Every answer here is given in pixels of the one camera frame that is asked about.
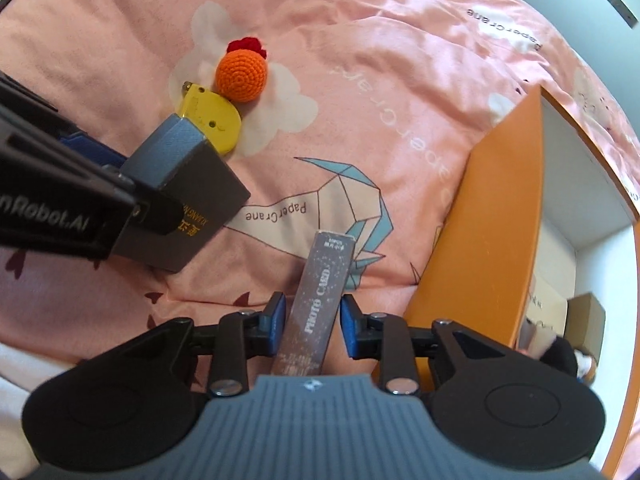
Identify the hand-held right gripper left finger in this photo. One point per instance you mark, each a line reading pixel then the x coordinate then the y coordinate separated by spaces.
pixel 277 322

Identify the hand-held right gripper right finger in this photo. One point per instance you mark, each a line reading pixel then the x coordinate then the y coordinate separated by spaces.
pixel 351 327

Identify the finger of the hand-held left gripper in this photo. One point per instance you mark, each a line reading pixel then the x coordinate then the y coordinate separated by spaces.
pixel 160 212
pixel 95 152

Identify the slim brown card box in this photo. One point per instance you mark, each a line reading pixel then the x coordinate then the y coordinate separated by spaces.
pixel 315 300

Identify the grey textured box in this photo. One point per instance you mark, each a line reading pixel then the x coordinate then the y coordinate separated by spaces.
pixel 200 180

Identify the orange cardboard box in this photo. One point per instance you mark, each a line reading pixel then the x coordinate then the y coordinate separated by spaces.
pixel 480 240

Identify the beige glasses case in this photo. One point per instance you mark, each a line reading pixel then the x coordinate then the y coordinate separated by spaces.
pixel 547 305

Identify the small brown cardboard box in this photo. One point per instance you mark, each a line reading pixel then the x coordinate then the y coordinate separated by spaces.
pixel 585 320

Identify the brown plush doll blue jacket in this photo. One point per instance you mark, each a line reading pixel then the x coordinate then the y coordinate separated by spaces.
pixel 586 366

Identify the orange crochet ball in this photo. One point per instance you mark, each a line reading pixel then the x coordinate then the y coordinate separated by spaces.
pixel 240 75

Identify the pink printed blanket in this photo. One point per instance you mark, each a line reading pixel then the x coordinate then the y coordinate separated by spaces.
pixel 375 110

